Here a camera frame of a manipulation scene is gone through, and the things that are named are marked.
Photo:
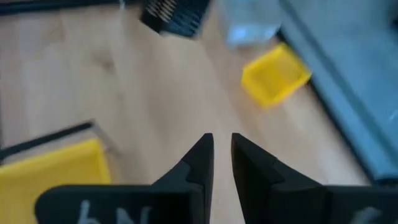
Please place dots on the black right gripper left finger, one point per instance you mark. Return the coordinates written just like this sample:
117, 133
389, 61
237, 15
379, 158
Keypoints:
155, 202

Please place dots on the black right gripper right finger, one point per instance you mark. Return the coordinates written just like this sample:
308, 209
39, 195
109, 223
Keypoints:
295, 202

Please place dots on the yellow slotted plastic basket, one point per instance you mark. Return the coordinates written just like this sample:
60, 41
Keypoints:
46, 177
273, 77

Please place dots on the black slotted plastic basket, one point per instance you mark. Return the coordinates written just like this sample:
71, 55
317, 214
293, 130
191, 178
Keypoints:
183, 21

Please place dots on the black metal shelf frame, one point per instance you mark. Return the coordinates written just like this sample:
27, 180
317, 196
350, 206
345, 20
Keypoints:
46, 139

